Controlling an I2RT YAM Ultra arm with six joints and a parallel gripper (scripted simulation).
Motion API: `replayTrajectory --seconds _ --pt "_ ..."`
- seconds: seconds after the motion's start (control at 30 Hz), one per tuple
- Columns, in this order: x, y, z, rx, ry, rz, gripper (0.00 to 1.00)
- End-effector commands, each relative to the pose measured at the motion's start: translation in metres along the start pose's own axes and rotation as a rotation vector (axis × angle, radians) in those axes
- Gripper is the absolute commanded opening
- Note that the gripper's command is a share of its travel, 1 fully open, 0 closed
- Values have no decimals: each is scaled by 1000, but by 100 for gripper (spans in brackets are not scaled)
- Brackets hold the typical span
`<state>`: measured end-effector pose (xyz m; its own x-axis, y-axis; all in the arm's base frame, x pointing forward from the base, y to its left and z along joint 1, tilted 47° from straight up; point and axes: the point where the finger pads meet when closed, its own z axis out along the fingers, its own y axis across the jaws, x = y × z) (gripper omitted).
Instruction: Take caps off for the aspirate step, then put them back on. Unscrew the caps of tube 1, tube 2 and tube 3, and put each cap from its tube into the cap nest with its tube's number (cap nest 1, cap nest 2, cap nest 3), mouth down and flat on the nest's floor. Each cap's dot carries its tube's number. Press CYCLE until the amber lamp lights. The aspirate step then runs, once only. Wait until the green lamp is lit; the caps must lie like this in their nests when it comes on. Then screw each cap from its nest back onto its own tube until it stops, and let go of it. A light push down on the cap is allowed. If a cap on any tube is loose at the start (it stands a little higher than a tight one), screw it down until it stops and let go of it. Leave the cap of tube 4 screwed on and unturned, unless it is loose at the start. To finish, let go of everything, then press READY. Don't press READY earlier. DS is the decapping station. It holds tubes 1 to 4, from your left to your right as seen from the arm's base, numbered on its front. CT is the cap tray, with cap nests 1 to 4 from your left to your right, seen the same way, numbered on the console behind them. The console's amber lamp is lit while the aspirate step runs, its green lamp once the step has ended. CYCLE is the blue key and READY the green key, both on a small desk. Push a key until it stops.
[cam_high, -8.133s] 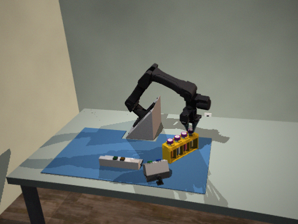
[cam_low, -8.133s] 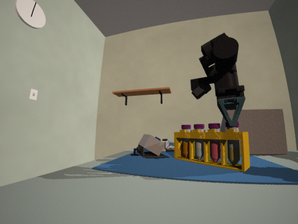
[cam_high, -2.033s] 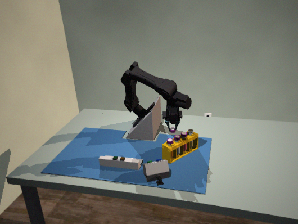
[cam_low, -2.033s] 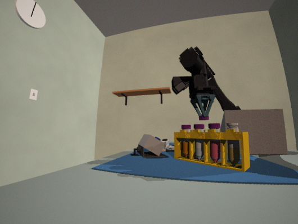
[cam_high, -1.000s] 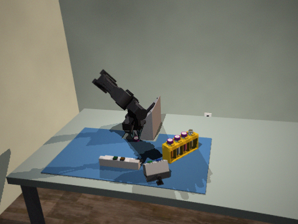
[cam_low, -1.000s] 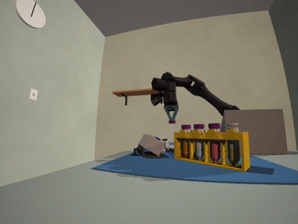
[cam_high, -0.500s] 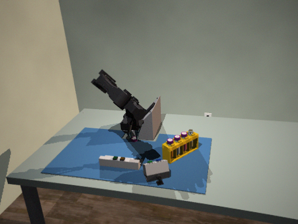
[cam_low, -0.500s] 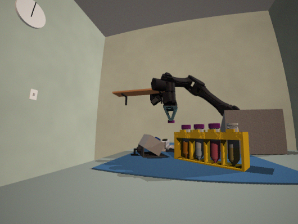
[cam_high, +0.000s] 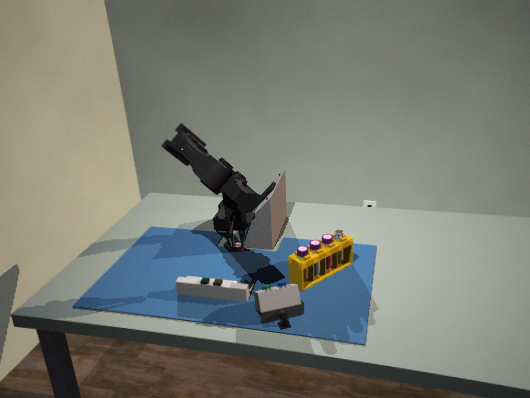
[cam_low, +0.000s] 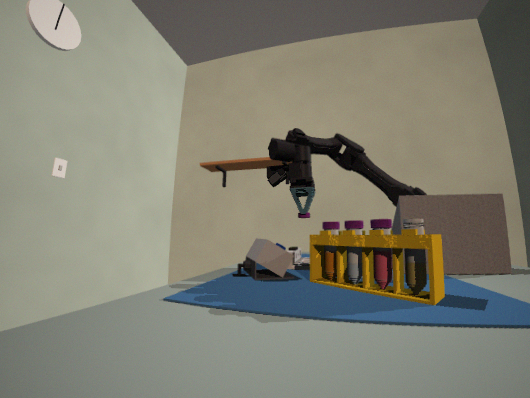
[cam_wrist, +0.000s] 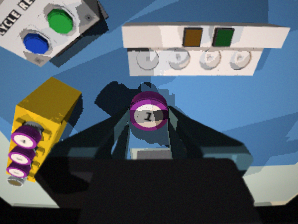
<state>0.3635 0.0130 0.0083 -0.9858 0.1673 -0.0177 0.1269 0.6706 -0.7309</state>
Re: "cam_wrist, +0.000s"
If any blue flat mat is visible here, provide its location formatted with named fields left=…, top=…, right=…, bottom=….
left=0, top=0, right=298, bottom=167

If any grey key desk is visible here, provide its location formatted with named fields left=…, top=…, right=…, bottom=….
left=0, top=0, right=108, bottom=67

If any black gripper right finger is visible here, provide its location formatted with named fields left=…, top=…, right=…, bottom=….
left=167, top=106, right=253, bottom=177

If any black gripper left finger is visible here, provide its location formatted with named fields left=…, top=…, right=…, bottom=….
left=45, top=106, right=131, bottom=159

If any purple screw cap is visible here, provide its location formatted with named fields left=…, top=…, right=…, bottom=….
left=129, top=91, right=168, bottom=131
left=11, top=125, right=42, bottom=149
left=8, top=145, right=36, bottom=165
left=6, top=161, right=31, bottom=178

